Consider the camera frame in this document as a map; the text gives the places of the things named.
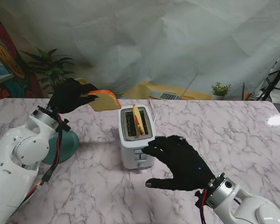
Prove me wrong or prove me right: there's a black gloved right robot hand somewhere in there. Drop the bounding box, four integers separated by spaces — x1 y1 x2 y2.
142 135 217 191

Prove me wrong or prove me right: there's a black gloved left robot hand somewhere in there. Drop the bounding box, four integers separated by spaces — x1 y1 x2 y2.
48 78 100 114

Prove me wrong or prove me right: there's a yellow toast slice orange crust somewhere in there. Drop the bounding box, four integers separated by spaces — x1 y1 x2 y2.
132 104 147 136
84 90 122 112

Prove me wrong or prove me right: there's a white two-slot toaster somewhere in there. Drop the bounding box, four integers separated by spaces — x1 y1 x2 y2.
118 105 157 170

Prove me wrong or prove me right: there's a yellow plastic chair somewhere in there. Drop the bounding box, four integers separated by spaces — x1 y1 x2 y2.
75 78 96 99

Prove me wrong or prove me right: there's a large green potted plant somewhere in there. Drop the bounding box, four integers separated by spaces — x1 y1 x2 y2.
20 47 75 94

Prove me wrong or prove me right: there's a teal round plate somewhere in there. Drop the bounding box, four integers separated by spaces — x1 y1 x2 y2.
41 129 80 164

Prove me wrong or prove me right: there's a colourful cartoon mural board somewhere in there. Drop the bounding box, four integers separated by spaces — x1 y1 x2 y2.
0 8 45 109

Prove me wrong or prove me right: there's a silver open laptop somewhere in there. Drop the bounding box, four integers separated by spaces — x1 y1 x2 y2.
148 72 199 100

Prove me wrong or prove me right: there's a small green potted plant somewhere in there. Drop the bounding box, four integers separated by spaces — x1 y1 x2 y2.
211 81 232 101

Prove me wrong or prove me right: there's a white crumpled backdrop sheet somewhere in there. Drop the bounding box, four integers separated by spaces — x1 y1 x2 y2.
0 0 280 101

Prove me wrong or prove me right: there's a black tripod stand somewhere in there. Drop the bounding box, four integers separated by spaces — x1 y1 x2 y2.
255 50 280 101

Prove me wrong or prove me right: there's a red black right arm cable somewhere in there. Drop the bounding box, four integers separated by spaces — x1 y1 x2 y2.
195 189 213 224

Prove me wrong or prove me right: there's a red black arm cable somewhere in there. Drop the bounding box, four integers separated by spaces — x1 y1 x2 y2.
195 189 213 224
25 113 66 201

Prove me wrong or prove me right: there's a red black left arm cable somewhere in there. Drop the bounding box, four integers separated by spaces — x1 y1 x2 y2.
25 113 66 201

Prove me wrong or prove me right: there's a white toaster power cord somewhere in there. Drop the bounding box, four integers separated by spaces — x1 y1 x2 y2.
148 98 158 123

